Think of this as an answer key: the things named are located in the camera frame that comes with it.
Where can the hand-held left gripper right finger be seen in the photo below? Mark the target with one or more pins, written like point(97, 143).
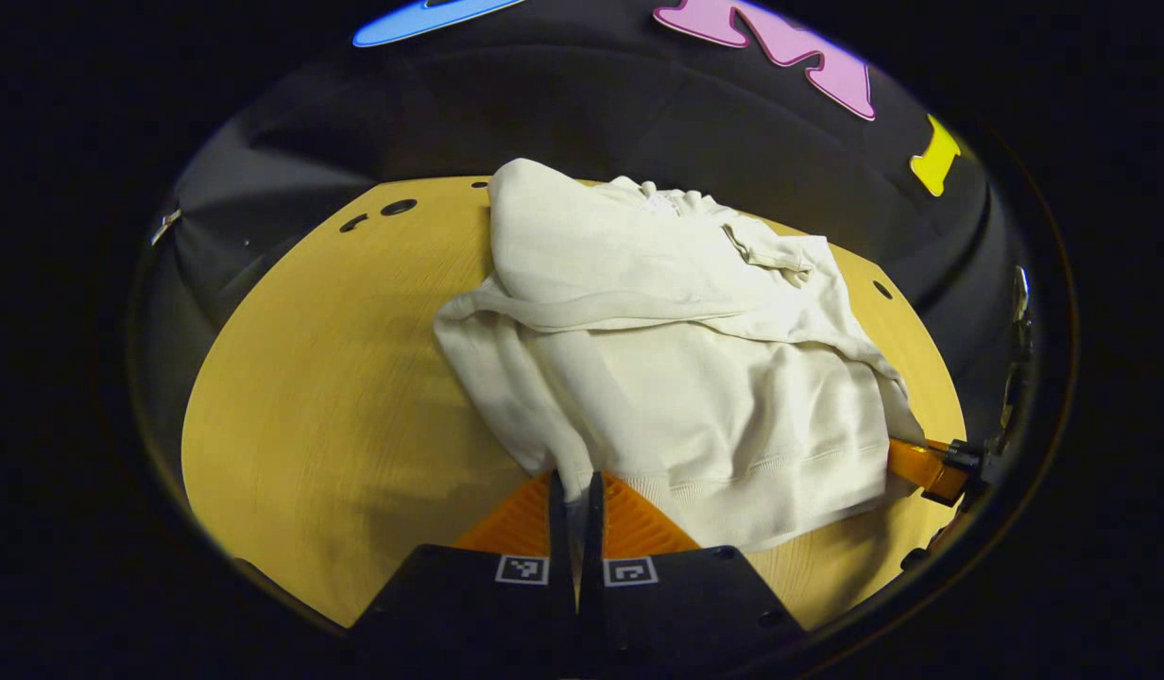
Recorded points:
point(591, 614)

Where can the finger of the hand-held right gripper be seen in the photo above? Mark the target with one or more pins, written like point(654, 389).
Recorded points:
point(927, 467)

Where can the small white clip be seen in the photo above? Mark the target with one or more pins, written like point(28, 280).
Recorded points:
point(165, 227)

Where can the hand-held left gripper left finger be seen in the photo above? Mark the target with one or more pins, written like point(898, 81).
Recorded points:
point(563, 614)

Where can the black backdrop cloth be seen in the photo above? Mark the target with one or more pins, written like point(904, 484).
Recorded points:
point(591, 113)

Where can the cream white sweatshirt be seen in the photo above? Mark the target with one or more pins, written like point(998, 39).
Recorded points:
point(686, 378)

